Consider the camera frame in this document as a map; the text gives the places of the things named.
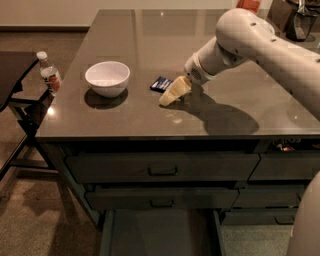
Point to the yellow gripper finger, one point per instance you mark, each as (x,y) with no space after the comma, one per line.
(179,87)

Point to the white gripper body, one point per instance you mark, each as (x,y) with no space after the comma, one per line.
(194,71)

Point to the blue rxbar blueberry wrapper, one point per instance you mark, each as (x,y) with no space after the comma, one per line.
(161,84)

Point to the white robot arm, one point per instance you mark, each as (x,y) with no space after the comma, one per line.
(239,36)

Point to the dark top left drawer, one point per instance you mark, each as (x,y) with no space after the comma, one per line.
(160,167)

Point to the dark drawer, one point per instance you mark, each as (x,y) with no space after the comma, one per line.
(269,197)
(259,217)
(286,166)
(155,198)
(160,167)

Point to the dark middle left drawer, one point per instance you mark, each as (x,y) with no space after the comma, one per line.
(155,198)

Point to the dark top right drawer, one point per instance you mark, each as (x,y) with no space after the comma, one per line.
(286,166)

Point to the dark middle right drawer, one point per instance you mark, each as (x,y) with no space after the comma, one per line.
(269,197)

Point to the dark bottom right drawer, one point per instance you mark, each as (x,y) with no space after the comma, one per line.
(259,217)

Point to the open bottom left drawer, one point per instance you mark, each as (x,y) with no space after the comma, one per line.
(175,232)

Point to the white ceramic bowl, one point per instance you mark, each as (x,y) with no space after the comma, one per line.
(108,79)

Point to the red and white carton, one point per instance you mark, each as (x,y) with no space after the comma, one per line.
(251,5)

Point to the clear plastic water bottle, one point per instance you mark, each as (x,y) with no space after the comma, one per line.
(49,73)

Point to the dark chair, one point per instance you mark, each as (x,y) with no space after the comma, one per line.
(14,66)

